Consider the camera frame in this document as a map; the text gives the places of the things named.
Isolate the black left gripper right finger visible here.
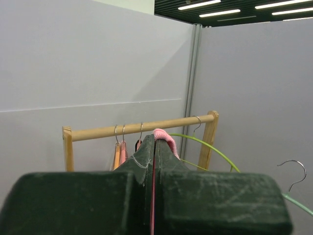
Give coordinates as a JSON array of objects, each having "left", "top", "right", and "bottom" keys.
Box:
[{"left": 155, "top": 140, "right": 292, "bottom": 235}]

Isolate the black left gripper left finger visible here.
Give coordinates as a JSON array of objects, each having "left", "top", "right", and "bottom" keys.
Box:
[{"left": 0, "top": 135, "right": 155, "bottom": 235}]

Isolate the green plastic hanger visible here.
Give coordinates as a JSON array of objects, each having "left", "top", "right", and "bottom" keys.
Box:
[{"left": 169, "top": 116, "right": 241, "bottom": 173}]

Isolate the pink t shirt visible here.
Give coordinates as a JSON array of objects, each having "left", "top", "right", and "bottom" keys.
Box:
[{"left": 150, "top": 129, "right": 180, "bottom": 235}]

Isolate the mint green hanger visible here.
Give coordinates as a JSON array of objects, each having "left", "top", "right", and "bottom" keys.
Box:
[{"left": 277, "top": 159, "right": 313, "bottom": 217}]

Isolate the salmon pink hanger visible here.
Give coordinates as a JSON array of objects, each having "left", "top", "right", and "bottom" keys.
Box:
[{"left": 135, "top": 122, "right": 143, "bottom": 152}]

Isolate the orange hanger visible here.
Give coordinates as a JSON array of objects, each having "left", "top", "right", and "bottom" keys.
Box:
[{"left": 112, "top": 125, "right": 121, "bottom": 170}]

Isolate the wooden clothes rack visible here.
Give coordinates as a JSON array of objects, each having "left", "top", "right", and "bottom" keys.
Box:
[{"left": 62, "top": 111, "right": 219, "bottom": 172}]

